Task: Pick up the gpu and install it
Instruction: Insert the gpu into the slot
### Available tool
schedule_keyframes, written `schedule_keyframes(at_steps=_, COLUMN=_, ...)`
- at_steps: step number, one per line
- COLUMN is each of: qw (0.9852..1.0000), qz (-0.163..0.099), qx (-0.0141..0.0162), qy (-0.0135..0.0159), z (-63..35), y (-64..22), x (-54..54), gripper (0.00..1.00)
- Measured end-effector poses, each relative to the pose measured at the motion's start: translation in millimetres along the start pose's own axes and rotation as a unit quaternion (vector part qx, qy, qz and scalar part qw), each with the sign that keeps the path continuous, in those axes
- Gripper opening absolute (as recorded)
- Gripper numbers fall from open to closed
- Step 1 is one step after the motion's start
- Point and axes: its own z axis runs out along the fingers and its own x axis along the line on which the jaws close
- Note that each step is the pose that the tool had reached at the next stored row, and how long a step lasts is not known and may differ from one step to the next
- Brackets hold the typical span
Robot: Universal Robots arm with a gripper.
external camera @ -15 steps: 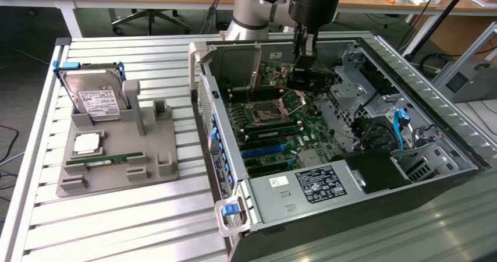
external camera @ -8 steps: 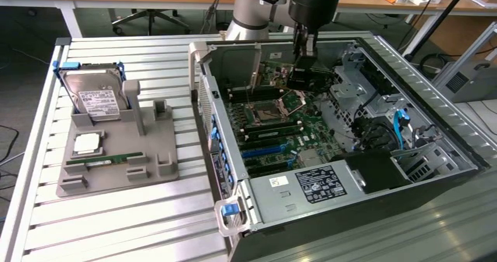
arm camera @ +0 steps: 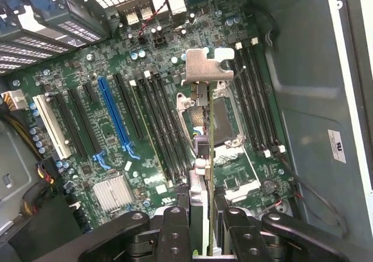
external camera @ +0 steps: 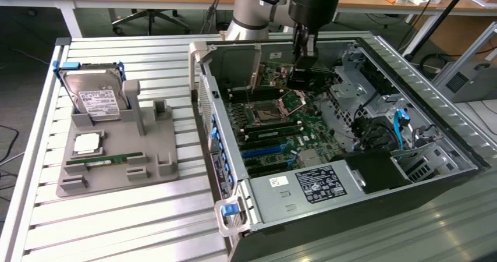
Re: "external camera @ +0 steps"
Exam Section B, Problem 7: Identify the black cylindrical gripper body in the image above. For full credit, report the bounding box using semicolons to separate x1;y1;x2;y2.
288;0;343;32

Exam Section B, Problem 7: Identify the graphics card with metal bracket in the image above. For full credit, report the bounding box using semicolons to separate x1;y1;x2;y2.
250;42;332;91

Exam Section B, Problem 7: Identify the metal socket cover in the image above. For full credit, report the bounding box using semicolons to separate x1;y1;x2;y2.
276;88;312;114

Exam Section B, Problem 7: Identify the green motherboard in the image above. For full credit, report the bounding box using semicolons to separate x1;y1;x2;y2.
224;84;347;178

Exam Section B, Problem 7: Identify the black stand pole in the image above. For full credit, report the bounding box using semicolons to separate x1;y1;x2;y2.
403;0;478;61

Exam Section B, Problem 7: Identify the blue expansion slot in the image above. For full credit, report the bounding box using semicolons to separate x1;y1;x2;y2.
240;146;284;158

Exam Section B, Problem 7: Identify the black office chair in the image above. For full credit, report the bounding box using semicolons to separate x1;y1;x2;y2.
111;8;192;36

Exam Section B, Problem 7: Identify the silver finned chipset heatsink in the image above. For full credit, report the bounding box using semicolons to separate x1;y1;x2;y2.
299;151;326;165

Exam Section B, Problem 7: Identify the grey metal cabinet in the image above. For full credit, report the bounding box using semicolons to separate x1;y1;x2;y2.
434;22;497;104

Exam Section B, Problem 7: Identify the black plastic shroud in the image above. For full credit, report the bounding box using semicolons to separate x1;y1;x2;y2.
332;150;414;194

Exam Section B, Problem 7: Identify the grey power supply unit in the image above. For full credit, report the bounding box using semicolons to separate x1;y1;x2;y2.
248;160;368;225

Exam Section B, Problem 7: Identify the silver hard disk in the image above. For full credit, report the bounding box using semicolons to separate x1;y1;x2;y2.
62;69;128;122

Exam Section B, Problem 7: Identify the grey plastic parts rack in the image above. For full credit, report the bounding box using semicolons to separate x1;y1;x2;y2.
56;80;182;199

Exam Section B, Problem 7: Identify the blue disk caddy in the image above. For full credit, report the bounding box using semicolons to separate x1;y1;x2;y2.
50;60;126;116

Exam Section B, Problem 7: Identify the green RAM stick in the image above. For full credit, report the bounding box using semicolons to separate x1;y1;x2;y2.
66;154;143;167

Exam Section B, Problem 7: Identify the black open PC case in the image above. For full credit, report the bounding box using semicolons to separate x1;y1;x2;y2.
188;37;491;262

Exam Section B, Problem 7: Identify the silver CPU chip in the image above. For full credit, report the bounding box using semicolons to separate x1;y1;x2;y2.
74;133;103;155

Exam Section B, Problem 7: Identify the black hanging cable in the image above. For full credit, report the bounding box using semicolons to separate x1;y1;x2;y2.
200;0;227;34

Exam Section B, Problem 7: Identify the blue data wire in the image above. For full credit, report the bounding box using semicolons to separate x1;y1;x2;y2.
392;109;411;152

